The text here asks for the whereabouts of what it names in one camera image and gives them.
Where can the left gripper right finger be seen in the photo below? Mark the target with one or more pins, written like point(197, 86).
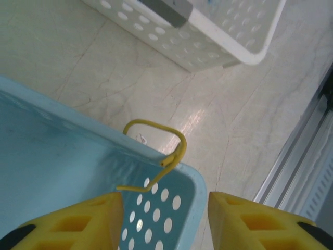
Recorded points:
point(260, 226)

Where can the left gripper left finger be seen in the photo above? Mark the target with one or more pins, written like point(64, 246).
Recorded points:
point(65, 226)

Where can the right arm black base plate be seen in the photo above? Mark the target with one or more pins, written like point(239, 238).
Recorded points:
point(329, 91)

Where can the light blue plastic basket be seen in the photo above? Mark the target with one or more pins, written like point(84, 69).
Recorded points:
point(52, 156)

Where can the aluminium mounting rail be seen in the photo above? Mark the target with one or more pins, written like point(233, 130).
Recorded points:
point(299, 156)

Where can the white perforated plastic basket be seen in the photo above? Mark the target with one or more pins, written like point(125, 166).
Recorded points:
point(208, 26)

